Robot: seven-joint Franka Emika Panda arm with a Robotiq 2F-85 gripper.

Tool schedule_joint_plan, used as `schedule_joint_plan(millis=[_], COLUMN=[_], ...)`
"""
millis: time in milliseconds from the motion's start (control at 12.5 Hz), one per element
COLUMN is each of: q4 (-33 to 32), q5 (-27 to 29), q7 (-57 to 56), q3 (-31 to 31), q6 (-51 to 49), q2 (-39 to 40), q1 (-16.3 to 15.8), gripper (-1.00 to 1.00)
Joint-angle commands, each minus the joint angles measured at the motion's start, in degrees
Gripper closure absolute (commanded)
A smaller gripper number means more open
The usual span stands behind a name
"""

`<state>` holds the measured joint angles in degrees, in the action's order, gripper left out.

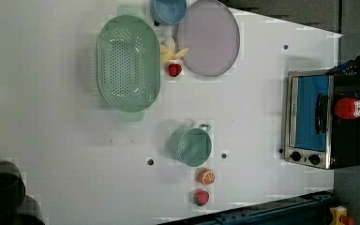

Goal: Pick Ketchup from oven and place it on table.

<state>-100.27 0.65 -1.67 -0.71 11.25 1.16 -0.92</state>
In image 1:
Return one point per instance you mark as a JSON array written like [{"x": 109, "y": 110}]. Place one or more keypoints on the red plush ketchup bottle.
[{"x": 348, "y": 108}]

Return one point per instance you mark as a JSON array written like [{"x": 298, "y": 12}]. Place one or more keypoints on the black and steel toaster oven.
[{"x": 314, "y": 135}]

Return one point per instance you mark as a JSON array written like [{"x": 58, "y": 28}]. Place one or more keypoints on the small red toy fruit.
[{"x": 174, "y": 69}]

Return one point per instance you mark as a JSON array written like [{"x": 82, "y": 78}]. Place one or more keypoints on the yellow toy banana peel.
[{"x": 168, "y": 50}]

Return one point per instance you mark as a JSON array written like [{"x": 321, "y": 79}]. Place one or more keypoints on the toy orange slice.
[{"x": 206, "y": 177}]

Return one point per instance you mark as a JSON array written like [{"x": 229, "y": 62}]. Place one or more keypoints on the green perforated colander basket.
[{"x": 128, "y": 63}]

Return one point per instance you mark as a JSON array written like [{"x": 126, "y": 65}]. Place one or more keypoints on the toy strawberry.
[{"x": 201, "y": 197}]

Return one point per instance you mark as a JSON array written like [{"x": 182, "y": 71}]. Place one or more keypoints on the lilac round plate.
[{"x": 212, "y": 36}]

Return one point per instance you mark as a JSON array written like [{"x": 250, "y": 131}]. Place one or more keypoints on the blue bowl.
[{"x": 168, "y": 12}]

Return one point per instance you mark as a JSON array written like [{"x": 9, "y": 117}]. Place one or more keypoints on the yellow and red button box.
[{"x": 340, "y": 216}]

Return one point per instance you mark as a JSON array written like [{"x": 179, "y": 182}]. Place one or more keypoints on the teal cup with handle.
[{"x": 191, "y": 145}]

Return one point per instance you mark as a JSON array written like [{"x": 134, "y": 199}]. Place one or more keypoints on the blue metal table frame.
[{"x": 309, "y": 209}]

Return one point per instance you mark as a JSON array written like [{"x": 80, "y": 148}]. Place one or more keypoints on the dark cylindrical camera mount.
[{"x": 16, "y": 207}]

